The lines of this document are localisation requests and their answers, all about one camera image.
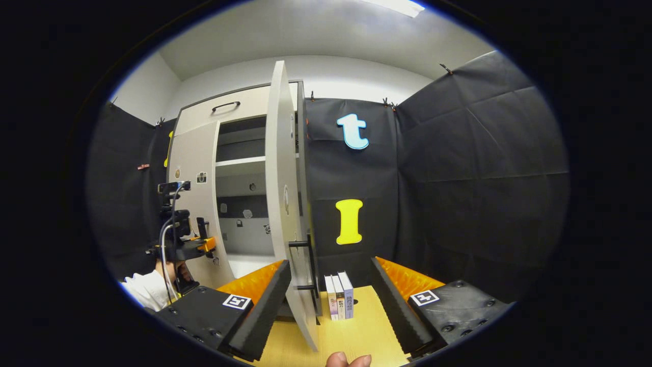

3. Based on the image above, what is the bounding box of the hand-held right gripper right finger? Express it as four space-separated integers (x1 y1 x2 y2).
370 256 512 357

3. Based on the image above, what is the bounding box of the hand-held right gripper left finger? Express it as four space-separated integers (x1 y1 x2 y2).
153 260 292 361

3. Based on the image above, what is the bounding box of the grey double-door shoe cabinet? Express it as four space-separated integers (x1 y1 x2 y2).
166 81 306 317

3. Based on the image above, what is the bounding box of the white book purple spine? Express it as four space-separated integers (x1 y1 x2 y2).
338 271 355 320

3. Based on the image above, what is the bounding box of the black backdrop cloth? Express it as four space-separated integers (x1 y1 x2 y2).
87 50 570 304

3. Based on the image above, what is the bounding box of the long ceiling light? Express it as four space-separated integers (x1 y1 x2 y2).
367 0 426 18

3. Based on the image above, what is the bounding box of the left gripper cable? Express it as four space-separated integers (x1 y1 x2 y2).
159 183 185 302

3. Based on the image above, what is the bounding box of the beige cabinet drawer black handle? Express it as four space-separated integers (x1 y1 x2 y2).
175 83 298 137

